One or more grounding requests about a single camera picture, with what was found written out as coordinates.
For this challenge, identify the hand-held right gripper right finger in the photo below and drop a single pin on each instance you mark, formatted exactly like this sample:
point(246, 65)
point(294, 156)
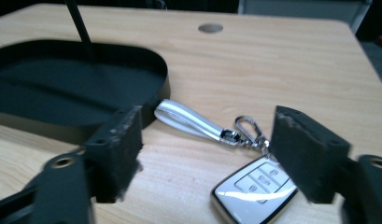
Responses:
point(307, 158)

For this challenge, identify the black oval tray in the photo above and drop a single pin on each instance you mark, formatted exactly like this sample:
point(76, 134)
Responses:
point(70, 90)

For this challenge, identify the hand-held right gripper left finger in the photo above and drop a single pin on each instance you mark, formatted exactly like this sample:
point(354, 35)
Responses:
point(117, 155)

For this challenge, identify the grey cabinet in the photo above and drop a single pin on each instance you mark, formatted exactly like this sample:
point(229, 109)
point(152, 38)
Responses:
point(304, 11)

